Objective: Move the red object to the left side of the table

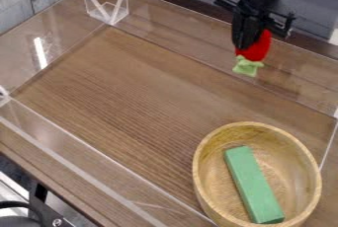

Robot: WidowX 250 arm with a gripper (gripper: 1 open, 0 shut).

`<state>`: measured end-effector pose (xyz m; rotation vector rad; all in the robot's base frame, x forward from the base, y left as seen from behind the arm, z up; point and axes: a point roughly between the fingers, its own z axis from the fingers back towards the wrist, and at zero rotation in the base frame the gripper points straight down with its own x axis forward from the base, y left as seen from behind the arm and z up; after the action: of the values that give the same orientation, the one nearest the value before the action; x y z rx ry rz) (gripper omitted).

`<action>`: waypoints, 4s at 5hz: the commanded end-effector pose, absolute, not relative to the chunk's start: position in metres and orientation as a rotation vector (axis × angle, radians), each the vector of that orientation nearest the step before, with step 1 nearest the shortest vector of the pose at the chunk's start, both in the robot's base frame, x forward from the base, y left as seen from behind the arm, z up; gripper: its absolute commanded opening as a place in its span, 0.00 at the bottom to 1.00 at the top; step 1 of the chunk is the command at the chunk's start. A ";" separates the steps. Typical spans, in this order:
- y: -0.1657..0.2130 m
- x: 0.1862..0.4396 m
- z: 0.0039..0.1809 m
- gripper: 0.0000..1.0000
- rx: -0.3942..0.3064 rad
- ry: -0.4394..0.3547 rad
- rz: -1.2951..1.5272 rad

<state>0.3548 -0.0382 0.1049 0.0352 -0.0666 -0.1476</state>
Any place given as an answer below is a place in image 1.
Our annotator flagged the wooden oval bowl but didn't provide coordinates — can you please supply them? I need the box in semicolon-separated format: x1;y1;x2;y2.
191;121;322;227

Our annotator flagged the green rectangular block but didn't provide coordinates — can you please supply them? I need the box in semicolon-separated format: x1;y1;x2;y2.
223;146;285;224

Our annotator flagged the clear acrylic enclosure wall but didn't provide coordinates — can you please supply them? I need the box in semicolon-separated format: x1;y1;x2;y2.
0;86;215;227

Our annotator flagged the red plush strawberry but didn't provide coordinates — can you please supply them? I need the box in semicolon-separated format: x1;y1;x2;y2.
232;30;273;77

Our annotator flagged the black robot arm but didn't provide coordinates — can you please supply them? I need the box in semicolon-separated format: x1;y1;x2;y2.
214;0;295;49

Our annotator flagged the clear acrylic corner bracket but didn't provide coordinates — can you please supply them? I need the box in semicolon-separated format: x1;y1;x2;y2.
84;0;130;26

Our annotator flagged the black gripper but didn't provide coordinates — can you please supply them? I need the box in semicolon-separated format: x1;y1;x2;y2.
214;0;295;49

